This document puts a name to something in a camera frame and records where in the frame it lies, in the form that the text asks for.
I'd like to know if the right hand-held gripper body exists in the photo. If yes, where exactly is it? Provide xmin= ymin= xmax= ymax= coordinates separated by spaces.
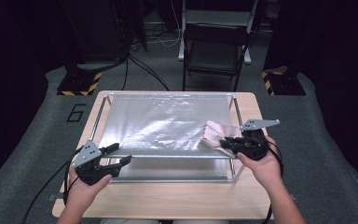
xmin=237 ymin=119 xmax=282 ymax=161

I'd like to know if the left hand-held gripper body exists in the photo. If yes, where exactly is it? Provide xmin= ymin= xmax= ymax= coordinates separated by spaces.
xmin=71 ymin=139 xmax=121 ymax=187

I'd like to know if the two-tier metal frame rack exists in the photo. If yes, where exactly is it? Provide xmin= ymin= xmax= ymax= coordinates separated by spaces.
xmin=88 ymin=91 xmax=246 ymax=185

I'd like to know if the person's right hand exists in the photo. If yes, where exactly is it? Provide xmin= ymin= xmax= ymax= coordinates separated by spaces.
xmin=236 ymin=135 xmax=283 ymax=188

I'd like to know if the person's left hand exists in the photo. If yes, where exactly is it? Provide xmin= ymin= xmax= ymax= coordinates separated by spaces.
xmin=65 ymin=167 xmax=114 ymax=209

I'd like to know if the grey tape strip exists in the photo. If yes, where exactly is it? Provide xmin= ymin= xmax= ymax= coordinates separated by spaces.
xmin=48 ymin=193 xmax=66 ymax=202

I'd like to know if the black stand base striped edge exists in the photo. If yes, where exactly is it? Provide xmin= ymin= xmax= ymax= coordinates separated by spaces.
xmin=56 ymin=63 xmax=103 ymax=97
xmin=260 ymin=67 xmax=307 ymax=96

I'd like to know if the black folding chair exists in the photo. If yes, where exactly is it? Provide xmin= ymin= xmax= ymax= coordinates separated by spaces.
xmin=177 ymin=0 xmax=260 ymax=65
xmin=182 ymin=23 xmax=252 ymax=91

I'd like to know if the black curtain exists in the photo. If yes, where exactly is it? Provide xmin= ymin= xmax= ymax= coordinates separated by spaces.
xmin=262 ymin=0 xmax=358 ymax=206
xmin=0 ymin=0 xmax=85 ymax=194

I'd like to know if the black equipment cabinet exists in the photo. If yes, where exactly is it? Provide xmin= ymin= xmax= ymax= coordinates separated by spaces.
xmin=63 ymin=0 xmax=129 ymax=63

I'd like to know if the right hand-held gripper cable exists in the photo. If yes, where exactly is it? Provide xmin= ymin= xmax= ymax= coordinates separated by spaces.
xmin=261 ymin=139 xmax=286 ymax=224

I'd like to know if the hand-held gripper cable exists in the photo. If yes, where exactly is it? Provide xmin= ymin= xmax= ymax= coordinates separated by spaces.
xmin=261 ymin=139 xmax=286 ymax=224
xmin=62 ymin=146 xmax=85 ymax=206

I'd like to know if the left hand-held gripper cable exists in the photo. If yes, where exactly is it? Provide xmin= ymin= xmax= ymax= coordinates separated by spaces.
xmin=62 ymin=146 xmax=85 ymax=206

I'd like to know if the long black floor cable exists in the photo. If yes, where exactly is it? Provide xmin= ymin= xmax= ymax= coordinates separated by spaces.
xmin=21 ymin=158 xmax=73 ymax=224

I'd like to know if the thin black floor cable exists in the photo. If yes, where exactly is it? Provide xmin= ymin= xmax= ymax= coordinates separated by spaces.
xmin=122 ymin=57 xmax=130 ymax=91

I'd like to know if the thick black floor cable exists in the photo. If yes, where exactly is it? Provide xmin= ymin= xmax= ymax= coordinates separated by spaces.
xmin=127 ymin=54 xmax=171 ymax=91

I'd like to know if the white cable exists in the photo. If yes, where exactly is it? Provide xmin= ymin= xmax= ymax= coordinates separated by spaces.
xmin=148 ymin=0 xmax=183 ymax=49

